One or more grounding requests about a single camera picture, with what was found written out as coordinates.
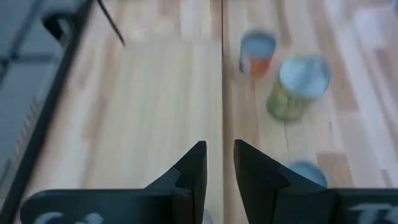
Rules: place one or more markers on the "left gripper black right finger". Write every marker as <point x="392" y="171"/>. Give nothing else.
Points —
<point x="311" y="207"/>

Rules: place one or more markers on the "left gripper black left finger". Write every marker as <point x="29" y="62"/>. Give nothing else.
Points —
<point x="124" y="207"/>

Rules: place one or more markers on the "orange circle-pattern can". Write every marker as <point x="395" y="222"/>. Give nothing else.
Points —
<point x="258" y="46"/>

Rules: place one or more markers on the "olive green label can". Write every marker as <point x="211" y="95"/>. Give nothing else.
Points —
<point x="303" y="77"/>

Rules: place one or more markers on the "black table frame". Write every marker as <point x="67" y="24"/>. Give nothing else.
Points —
<point x="42" y="124"/>

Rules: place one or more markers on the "silver lid can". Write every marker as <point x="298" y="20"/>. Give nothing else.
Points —
<point x="309" y="174"/>

